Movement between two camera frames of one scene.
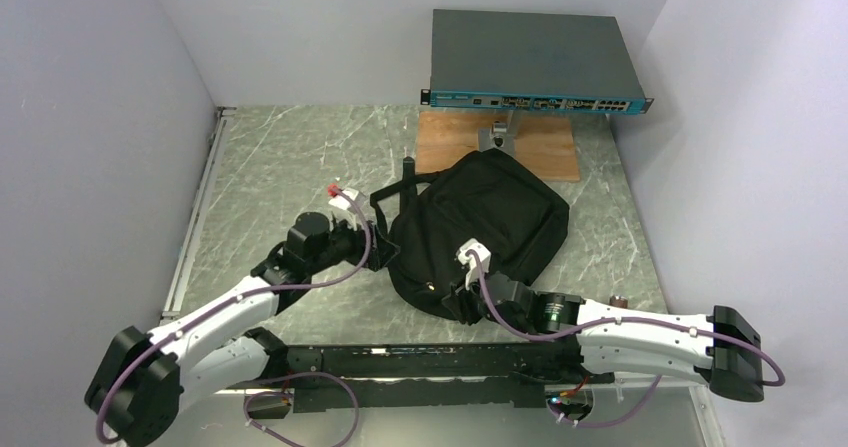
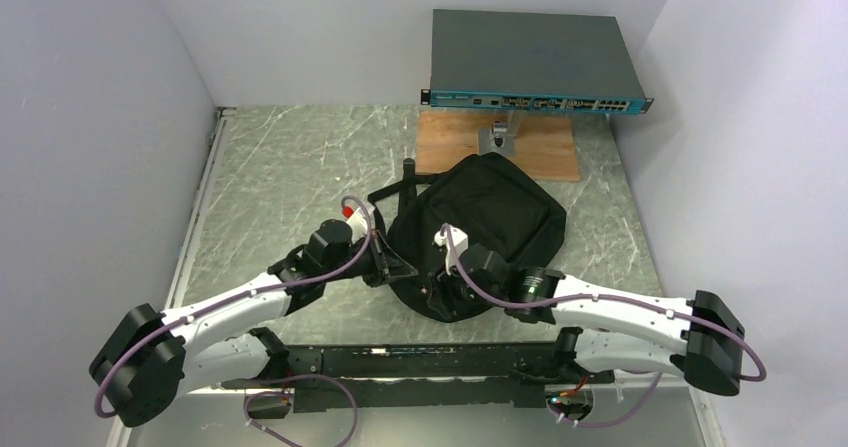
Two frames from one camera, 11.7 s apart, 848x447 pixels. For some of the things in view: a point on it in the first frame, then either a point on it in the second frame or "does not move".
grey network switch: x=543 y=61 does not move
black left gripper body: x=344 y=243 to x=372 y=267
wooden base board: x=546 y=143 does not move
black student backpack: x=522 y=222 does not move
